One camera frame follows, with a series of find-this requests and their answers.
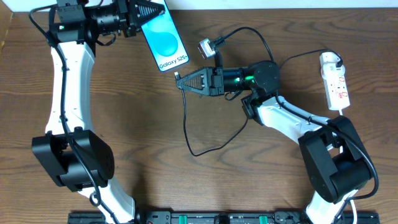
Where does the white power strip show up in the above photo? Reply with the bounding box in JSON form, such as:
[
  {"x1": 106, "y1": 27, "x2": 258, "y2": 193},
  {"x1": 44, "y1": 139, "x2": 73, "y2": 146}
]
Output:
[{"x1": 320, "y1": 52, "x2": 350, "y2": 114}]

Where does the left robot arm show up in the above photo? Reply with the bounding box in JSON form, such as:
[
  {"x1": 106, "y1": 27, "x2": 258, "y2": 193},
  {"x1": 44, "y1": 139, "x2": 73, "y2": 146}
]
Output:
[{"x1": 32, "y1": 0, "x2": 165, "y2": 223}]

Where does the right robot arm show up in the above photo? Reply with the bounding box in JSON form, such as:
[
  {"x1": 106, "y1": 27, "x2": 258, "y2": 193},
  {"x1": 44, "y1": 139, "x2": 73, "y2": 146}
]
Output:
[{"x1": 175, "y1": 60, "x2": 379, "y2": 223}]

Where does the white USB charger plug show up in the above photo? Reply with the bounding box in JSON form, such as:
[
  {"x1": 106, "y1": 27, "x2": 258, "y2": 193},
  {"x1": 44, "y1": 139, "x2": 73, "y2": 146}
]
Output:
[{"x1": 321, "y1": 63, "x2": 345, "y2": 80}]

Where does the black USB charging cable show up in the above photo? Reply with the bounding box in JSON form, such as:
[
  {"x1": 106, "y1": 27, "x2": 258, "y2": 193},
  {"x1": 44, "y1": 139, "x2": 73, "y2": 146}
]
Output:
[{"x1": 174, "y1": 48, "x2": 344, "y2": 157}]

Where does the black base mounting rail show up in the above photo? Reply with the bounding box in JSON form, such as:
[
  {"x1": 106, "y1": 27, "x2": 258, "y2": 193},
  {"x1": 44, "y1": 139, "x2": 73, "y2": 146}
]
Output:
[{"x1": 66, "y1": 210, "x2": 381, "y2": 224}]

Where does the blue Galaxy smartphone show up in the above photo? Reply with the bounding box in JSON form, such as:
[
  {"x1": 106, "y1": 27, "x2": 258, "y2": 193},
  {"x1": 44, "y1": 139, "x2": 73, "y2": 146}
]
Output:
[{"x1": 141, "y1": 0, "x2": 189, "y2": 72}]

